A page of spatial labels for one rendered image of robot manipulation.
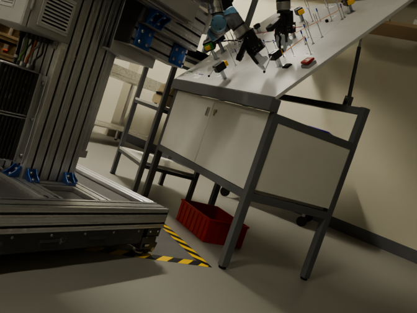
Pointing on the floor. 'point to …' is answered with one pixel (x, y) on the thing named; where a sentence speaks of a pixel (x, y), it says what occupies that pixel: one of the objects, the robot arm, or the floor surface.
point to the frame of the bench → (248, 192)
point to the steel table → (128, 76)
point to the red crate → (208, 222)
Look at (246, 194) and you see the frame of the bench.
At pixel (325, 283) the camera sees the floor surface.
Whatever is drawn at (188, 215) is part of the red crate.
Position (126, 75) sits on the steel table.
